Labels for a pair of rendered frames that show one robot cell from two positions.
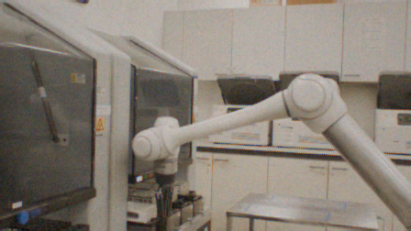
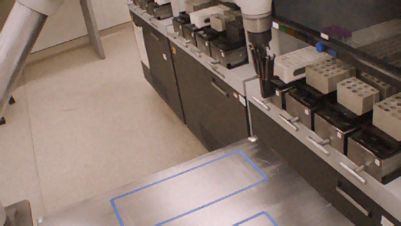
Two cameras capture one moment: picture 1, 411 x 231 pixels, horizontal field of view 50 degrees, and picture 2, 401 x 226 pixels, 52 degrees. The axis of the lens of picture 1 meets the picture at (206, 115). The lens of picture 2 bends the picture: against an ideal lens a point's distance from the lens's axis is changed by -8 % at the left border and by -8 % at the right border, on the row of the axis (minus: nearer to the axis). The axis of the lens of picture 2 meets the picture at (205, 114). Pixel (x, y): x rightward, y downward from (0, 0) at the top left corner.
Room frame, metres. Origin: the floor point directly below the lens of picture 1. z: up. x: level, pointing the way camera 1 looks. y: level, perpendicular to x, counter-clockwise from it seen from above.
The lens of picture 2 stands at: (2.52, -0.79, 1.47)
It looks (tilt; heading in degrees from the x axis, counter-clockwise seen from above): 30 degrees down; 142
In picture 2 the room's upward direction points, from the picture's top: 10 degrees counter-clockwise
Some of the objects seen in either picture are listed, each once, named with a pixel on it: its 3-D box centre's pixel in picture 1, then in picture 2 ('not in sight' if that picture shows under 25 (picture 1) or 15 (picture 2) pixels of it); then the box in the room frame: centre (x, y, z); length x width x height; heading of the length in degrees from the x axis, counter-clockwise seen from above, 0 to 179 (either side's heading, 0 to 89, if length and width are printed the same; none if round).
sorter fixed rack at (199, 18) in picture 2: not in sight; (223, 13); (1.06, 0.58, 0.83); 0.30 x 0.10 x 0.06; 71
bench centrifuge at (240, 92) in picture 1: (246, 109); not in sight; (4.23, -0.39, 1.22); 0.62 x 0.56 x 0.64; 159
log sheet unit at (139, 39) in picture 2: not in sight; (139, 44); (0.01, 0.73, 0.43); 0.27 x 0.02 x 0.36; 161
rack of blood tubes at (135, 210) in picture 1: (117, 211); (313, 60); (1.73, 0.34, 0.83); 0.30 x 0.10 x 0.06; 71
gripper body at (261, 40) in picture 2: (164, 184); (260, 42); (1.67, 0.15, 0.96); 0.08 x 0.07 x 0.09; 161
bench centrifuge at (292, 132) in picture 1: (308, 109); not in sight; (4.04, -0.94, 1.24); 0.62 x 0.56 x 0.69; 161
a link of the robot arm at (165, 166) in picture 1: (165, 165); (257, 20); (1.67, 0.15, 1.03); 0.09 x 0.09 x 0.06
